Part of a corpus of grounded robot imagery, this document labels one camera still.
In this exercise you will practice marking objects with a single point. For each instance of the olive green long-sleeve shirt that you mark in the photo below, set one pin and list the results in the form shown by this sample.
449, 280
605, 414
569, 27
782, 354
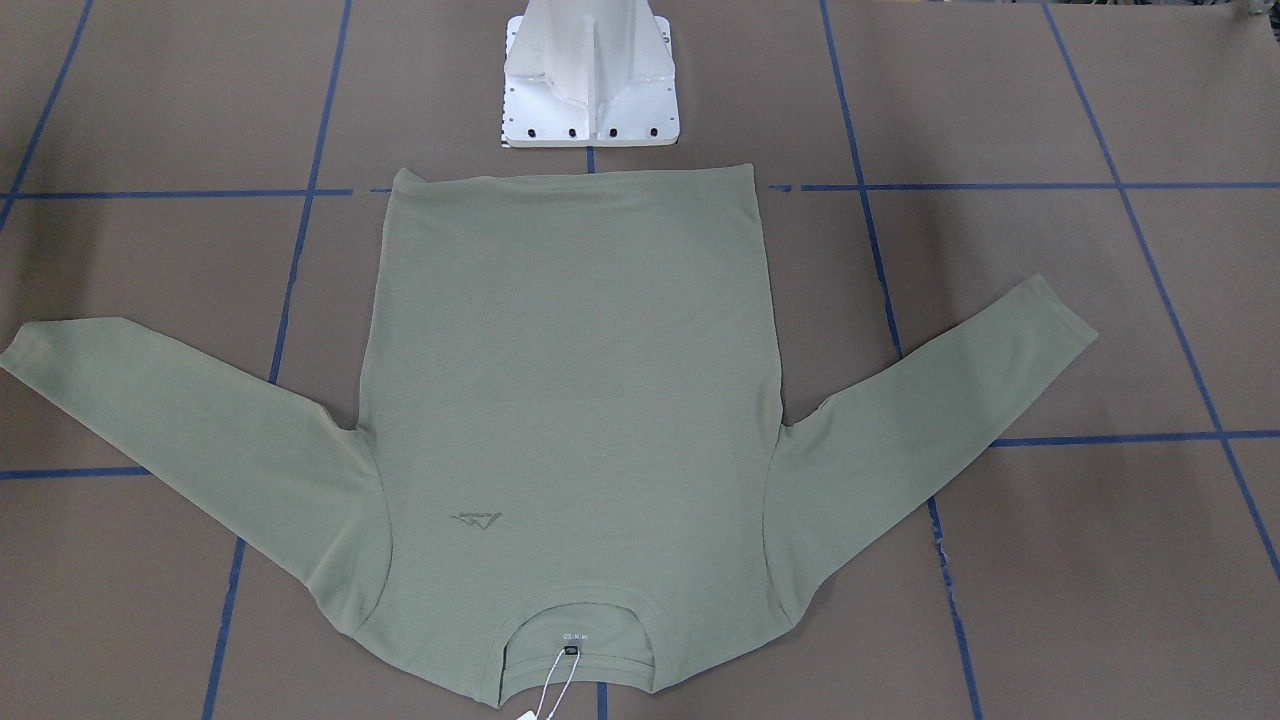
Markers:
570, 459

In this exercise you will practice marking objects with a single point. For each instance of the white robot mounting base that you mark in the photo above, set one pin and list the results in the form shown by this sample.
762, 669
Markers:
589, 74

